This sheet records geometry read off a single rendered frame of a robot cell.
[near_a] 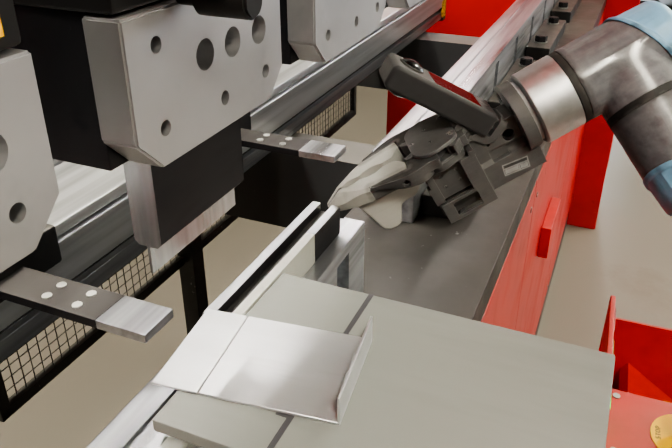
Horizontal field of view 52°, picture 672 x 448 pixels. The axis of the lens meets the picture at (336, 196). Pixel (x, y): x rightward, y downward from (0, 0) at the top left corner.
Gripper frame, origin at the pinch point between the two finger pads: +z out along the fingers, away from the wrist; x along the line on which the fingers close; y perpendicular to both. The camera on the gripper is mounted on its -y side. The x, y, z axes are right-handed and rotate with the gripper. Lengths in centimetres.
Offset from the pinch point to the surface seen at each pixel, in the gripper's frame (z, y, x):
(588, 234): -46, 144, 152
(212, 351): 9.7, -5.4, -22.2
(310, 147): 1.5, -0.7, 12.6
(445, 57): -24, 34, 103
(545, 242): -21, 61, 55
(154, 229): 6.2, -16.3, -24.0
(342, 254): 1.9, 3.6, -4.5
